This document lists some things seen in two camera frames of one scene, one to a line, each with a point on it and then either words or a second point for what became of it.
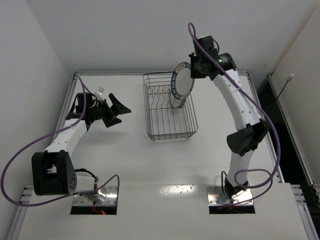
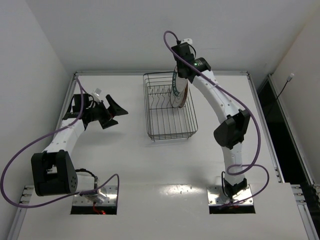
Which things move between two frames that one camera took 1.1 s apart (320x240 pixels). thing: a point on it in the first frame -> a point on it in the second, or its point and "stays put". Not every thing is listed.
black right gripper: x=194 y=66 -> x=184 y=72
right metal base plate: x=216 y=196 stays put
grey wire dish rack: x=164 y=122 stays put
